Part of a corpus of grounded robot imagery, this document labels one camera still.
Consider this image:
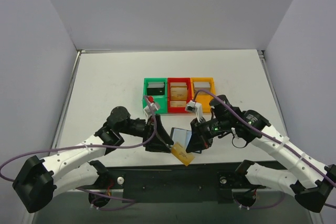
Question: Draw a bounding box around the black leather card holder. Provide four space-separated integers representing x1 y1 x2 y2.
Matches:
170 127 202 154

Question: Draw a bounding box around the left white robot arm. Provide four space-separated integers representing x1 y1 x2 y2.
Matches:
13 106 174 213

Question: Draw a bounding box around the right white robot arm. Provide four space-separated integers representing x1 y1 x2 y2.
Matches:
185 95 335 213

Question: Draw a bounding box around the black card stack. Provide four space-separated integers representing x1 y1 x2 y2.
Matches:
146 82 165 96

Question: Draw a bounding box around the red plastic bin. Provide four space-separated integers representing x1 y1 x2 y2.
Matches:
167 78 192 114

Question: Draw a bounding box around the green plastic bin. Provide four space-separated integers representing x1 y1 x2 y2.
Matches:
143 78 167 114

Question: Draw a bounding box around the orange plastic bin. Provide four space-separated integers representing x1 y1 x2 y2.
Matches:
191 77 216 113

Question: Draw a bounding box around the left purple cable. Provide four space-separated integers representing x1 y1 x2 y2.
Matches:
0 95 158 211

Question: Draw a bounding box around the purple cable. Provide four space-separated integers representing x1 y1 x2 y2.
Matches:
0 95 158 211
193 90 336 210

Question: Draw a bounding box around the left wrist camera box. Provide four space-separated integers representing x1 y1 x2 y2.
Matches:
143 95 161 120

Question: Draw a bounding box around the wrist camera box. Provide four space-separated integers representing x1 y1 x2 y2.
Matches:
143 95 161 120
185 100 205 123

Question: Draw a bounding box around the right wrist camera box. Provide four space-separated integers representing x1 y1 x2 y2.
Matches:
185 100 205 123

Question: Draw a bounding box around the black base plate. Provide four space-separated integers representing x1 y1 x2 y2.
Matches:
78 162 267 205

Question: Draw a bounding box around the aluminium frame rail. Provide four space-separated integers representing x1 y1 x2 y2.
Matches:
51 49 111 148

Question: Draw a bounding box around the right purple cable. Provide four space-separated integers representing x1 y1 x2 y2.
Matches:
193 90 336 210

